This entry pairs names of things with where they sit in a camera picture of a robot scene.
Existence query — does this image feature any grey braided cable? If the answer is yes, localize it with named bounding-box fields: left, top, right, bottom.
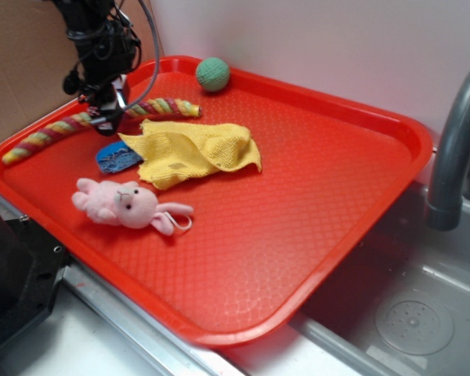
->
left=119, top=0, right=161, bottom=114

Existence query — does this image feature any grey faucet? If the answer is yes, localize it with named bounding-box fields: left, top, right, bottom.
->
left=425, top=72, right=470, bottom=231

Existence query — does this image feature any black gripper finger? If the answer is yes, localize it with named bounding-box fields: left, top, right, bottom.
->
left=88, top=89, right=122, bottom=136
left=111, top=74, right=129, bottom=110

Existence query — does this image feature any pink plush bunny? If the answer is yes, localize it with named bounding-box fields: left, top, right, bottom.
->
left=71, top=178, right=193, bottom=236

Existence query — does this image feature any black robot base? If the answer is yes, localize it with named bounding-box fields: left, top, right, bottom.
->
left=0, top=216, right=67, bottom=352

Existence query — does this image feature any multicolored twisted rope toy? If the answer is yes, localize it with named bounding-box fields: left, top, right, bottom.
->
left=2, top=98, right=202, bottom=166

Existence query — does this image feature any grey plastic sink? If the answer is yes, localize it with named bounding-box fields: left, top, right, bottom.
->
left=291, top=168, right=470, bottom=375

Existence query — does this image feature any blue sponge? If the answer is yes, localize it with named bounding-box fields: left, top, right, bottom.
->
left=96, top=141, right=143, bottom=174

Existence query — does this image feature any yellow cloth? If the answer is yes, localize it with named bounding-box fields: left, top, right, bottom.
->
left=119, top=120, right=262, bottom=190

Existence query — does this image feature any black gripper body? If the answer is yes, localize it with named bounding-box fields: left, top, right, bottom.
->
left=50, top=0, right=143, bottom=103

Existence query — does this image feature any red plastic tray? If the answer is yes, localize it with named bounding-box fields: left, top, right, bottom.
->
left=0, top=56, right=432, bottom=348

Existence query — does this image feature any green textured ball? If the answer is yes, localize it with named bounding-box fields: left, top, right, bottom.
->
left=195, top=57, right=230, bottom=92

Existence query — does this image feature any brown cardboard panel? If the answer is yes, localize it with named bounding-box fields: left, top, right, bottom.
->
left=0, top=0, right=165, bottom=152

